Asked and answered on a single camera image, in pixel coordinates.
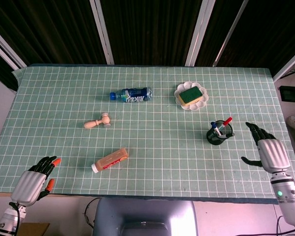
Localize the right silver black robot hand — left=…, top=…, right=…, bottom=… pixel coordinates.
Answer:
left=240, top=121, right=291, bottom=174

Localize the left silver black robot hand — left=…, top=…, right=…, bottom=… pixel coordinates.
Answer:
left=10, top=155, right=62, bottom=207

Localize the black mesh pen holder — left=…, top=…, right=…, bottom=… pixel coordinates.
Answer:
left=206, top=120, right=236, bottom=146

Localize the brown cardboard box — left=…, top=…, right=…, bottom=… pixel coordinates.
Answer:
left=0, top=222, right=51, bottom=236

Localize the black electronic device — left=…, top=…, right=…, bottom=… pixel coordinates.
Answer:
left=279, top=85, right=295, bottom=103

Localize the brown tea bottle white cap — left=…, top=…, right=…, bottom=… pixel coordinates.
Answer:
left=91, top=147, right=129, bottom=174

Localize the white flower-shaped plate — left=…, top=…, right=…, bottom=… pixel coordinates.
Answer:
left=174, top=82, right=209, bottom=111

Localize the small wooden mallet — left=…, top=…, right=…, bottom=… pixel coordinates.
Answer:
left=84, top=113, right=111, bottom=129

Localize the green yellow sponge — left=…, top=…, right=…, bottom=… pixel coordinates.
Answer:
left=178, top=86, right=204, bottom=108

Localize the grey robot torso base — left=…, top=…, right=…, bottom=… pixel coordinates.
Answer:
left=93, top=198, right=199, bottom=236

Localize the green checked tablecloth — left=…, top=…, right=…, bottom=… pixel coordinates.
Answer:
left=0, top=64, right=295, bottom=205

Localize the blue drink bottle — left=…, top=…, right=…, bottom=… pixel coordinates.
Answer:
left=110, top=87, right=153, bottom=103

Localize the black curtain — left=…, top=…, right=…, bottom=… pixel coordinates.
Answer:
left=0, top=0, right=295, bottom=91

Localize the black cable beside torso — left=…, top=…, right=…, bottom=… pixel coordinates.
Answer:
left=84, top=197, right=101, bottom=228

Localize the black cable under right arm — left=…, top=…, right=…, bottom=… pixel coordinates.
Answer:
left=240, top=215, right=295, bottom=236

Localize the white frame post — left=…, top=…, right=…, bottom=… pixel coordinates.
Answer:
left=272, top=45, right=295, bottom=82
left=185, top=0, right=216, bottom=67
left=89, top=0, right=115, bottom=65
left=0, top=24, right=28, bottom=71
left=212, top=0, right=249, bottom=67

